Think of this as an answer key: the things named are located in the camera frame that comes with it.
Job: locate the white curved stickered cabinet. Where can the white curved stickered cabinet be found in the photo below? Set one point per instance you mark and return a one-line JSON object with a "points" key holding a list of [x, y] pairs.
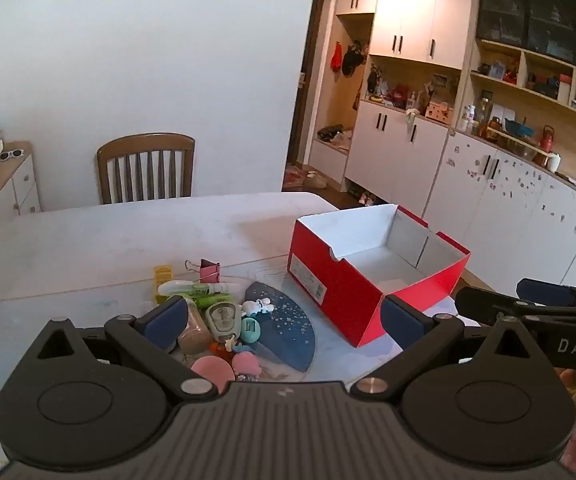
{"points": [[517, 210]]}

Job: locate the white lower cabinet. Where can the white lower cabinet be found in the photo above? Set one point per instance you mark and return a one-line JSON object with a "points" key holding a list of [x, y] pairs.
{"points": [[392, 155]]}

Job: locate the teal small round toy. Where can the teal small round toy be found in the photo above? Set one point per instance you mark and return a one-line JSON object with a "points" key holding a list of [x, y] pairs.
{"points": [[250, 330]]}

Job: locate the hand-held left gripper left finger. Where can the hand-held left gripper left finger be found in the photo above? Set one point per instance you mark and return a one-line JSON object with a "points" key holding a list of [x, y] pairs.
{"points": [[160, 322]]}

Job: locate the white green glue tube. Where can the white green glue tube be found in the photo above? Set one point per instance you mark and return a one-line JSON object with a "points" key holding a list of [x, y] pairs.
{"points": [[193, 290]]}

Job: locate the red hanging hat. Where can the red hanging hat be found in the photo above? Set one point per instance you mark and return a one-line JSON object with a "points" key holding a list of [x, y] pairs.
{"points": [[337, 57]]}

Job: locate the dark blue speckled fan mat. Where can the dark blue speckled fan mat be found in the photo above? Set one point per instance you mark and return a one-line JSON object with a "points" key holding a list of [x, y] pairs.
{"points": [[288, 332]]}

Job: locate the pink binder clip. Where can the pink binder clip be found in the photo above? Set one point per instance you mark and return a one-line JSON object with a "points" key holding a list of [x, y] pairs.
{"points": [[210, 272]]}

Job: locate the brown wooden chair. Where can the brown wooden chair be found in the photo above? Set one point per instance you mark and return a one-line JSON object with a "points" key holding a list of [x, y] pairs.
{"points": [[143, 142]]}

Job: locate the small yellow carton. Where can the small yellow carton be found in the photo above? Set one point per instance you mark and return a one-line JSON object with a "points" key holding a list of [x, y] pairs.
{"points": [[164, 275]]}

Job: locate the white upper wall cabinet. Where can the white upper wall cabinet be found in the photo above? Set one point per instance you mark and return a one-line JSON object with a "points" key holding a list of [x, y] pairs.
{"points": [[417, 15]]}

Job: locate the red cardboard box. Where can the red cardboard box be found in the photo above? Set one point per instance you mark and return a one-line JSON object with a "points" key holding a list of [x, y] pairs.
{"points": [[333, 280]]}

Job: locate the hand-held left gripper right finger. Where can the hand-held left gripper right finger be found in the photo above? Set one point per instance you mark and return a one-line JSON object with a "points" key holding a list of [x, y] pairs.
{"points": [[402, 322]]}

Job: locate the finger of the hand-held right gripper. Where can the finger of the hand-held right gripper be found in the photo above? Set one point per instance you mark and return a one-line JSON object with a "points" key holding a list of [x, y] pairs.
{"points": [[487, 305], [542, 289]]}

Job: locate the white side cabinet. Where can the white side cabinet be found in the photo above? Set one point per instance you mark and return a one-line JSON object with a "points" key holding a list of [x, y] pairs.
{"points": [[13, 185]]}

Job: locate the blue bowl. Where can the blue bowl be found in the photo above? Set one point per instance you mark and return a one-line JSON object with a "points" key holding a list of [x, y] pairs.
{"points": [[519, 128]]}

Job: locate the dark hanging bag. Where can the dark hanging bag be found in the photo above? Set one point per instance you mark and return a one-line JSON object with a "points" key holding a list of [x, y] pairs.
{"points": [[352, 60]]}

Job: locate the small orange toy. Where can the small orange toy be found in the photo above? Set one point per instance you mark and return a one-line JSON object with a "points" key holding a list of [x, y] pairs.
{"points": [[219, 349]]}

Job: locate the person's right hand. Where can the person's right hand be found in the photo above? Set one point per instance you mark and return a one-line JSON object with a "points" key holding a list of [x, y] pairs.
{"points": [[566, 380]]}

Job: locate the wooden open shelf unit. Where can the wooden open shelf unit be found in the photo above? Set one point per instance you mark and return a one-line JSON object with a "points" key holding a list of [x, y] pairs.
{"points": [[575, 125]]}

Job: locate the red kettle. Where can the red kettle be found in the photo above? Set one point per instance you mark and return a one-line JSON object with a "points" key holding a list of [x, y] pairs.
{"points": [[547, 139]]}

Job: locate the pink round compact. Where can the pink round compact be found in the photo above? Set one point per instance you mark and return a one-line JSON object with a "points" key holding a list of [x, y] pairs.
{"points": [[213, 372]]}

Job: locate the white sunglasses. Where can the white sunglasses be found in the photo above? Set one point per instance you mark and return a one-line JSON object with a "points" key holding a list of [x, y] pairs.
{"points": [[10, 155]]}

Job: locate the black bag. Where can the black bag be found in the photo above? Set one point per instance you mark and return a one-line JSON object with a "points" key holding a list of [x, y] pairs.
{"points": [[329, 132]]}

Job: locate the white astronaut figurine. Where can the white astronaut figurine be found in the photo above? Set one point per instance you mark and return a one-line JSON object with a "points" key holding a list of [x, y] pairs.
{"points": [[257, 307]]}

